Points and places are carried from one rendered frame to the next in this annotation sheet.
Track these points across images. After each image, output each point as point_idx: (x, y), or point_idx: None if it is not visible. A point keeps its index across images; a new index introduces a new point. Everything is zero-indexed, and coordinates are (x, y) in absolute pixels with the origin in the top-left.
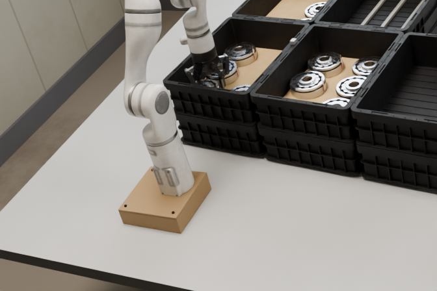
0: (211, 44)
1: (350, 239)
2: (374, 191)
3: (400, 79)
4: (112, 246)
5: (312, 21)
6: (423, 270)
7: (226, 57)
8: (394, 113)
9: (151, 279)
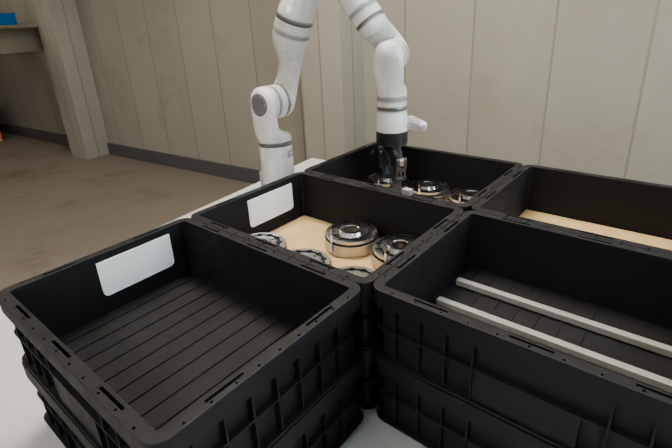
0: (383, 127)
1: None
2: None
3: (303, 322)
4: None
5: (474, 209)
6: (3, 345)
7: (396, 159)
8: (126, 243)
9: (198, 209)
